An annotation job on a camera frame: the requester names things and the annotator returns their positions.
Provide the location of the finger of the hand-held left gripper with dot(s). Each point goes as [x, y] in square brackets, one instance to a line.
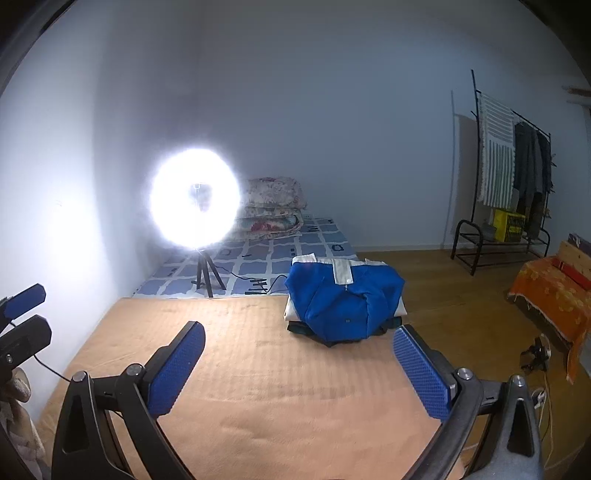
[25, 300]
[27, 332]

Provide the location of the yellow box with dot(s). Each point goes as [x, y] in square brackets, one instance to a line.
[508, 226]

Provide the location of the red flat box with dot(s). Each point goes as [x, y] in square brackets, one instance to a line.
[577, 277]

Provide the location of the orange covered bench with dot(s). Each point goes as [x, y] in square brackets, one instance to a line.
[549, 295]

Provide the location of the red floral folded quilt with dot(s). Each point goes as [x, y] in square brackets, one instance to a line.
[272, 226]

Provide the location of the wooden box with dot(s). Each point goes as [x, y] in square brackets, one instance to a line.
[575, 258]

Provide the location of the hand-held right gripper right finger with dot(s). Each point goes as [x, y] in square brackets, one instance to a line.
[418, 369]

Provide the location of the dark hanging clothes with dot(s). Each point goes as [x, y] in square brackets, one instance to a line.
[531, 175]

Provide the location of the black tripod stand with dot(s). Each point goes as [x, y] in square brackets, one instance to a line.
[203, 272]

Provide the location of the striped white towel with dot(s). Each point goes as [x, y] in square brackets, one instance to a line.
[496, 152]

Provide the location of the grey and blue jacket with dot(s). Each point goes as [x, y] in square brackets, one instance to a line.
[346, 300]

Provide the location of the black clothes rack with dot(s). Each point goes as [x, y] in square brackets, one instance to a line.
[474, 115]

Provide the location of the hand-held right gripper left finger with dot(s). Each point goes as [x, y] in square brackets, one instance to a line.
[180, 369]

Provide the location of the black device on floor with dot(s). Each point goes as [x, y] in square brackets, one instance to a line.
[535, 355]

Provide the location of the dark blue folded clothes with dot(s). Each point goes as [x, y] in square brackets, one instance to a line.
[302, 328]

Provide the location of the white power strip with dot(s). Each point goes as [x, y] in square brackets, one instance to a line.
[539, 398]

